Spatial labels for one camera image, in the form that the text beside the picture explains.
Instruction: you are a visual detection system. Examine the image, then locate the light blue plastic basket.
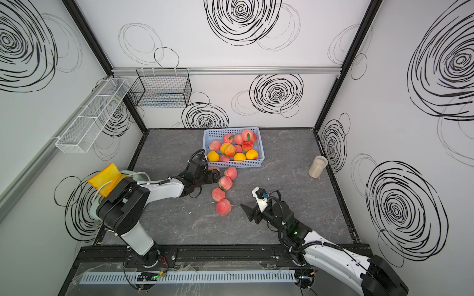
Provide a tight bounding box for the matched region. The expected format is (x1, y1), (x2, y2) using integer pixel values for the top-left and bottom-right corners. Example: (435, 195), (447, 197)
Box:
(202, 127), (265, 168)

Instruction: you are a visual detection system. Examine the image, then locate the yellow toast slice rear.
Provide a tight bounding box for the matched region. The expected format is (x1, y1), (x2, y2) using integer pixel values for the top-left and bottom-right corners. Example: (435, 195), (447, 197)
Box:
(88, 164), (122, 197)

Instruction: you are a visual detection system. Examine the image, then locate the pink peach with leaf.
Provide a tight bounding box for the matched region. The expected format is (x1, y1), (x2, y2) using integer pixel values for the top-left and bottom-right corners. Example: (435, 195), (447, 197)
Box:
(208, 166), (220, 172)

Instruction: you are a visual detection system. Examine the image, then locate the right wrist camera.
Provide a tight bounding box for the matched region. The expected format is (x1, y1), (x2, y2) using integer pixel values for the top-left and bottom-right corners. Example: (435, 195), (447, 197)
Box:
(252, 187), (268, 213)

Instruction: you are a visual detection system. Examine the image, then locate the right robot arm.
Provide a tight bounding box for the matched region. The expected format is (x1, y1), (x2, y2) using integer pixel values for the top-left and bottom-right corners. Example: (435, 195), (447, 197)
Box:
(240, 197), (409, 296)

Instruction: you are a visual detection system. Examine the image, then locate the black wire wall basket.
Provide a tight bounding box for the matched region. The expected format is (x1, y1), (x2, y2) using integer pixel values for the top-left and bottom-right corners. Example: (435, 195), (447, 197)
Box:
(129, 68), (192, 108)

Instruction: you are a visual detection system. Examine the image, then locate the mint green toaster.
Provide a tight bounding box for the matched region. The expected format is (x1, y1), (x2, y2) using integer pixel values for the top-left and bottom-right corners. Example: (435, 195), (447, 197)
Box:
(89, 170), (151, 222)

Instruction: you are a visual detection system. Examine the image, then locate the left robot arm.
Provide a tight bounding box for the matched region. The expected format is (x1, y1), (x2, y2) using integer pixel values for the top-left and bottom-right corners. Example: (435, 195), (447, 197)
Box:
(88, 158), (220, 268)

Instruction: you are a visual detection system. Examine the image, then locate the frosted plastic cup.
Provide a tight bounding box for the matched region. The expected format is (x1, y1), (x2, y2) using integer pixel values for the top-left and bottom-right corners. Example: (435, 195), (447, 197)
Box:
(308, 155), (328, 178)

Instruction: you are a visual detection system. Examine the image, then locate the grey slotted cable duct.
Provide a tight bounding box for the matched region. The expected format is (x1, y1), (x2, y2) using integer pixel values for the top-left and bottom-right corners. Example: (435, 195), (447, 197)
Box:
(79, 270), (298, 286)

